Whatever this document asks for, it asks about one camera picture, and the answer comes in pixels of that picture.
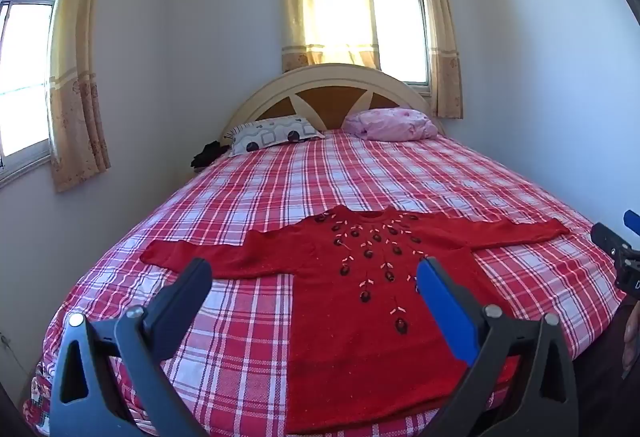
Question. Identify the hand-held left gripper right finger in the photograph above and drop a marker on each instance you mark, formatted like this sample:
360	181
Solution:
445	312

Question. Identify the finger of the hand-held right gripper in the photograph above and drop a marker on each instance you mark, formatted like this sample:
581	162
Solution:
633	220
607	238

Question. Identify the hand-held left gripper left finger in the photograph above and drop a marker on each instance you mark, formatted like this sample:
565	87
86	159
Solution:
192	282

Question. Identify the red knitted sweater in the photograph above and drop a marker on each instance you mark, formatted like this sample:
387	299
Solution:
350	317

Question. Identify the person's right hand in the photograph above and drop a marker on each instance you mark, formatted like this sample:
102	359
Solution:
632	337

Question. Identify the dark cloth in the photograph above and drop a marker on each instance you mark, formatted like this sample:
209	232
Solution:
207	156

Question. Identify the red plaid bed blanket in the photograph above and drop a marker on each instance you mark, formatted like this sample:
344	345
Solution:
400	177

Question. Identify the white patterned pillow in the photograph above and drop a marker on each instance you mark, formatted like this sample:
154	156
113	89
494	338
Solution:
270	134

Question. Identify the pink pillow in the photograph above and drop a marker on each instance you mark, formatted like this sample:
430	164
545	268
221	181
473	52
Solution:
390	124

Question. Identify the long beige curtain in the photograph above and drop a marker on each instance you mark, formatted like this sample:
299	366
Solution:
75	107

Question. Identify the cream and brown headboard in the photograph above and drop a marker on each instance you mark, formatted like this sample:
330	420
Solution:
325	97

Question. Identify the narrow beige curtain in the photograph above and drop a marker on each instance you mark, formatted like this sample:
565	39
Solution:
442	42

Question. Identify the large side window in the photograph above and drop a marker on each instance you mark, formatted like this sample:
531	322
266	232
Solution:
25	67

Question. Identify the window behind headboard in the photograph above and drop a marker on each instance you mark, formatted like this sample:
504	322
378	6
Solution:
400	27

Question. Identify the short beige curtain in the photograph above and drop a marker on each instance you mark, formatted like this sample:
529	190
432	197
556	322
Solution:
325	7

